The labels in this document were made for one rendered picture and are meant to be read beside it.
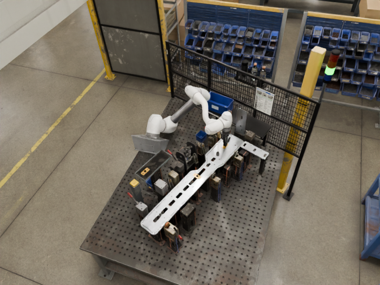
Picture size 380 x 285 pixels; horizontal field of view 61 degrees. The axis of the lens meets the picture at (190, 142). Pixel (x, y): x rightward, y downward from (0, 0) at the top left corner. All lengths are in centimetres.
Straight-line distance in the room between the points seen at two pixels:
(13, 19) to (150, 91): 527
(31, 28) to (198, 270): 268
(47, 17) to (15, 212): 425
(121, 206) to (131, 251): 50
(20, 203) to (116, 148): 143
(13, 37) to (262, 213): 299
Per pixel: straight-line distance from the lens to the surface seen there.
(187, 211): 290
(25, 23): 54
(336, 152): 498
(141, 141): 367
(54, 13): 58
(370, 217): 427
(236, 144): 341
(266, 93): 340
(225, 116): 302
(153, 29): 518
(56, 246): 424
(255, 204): 334
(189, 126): 402
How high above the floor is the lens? 352
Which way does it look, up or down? 48 degrees down
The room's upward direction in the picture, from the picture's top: 4 degrees counter-clockwise
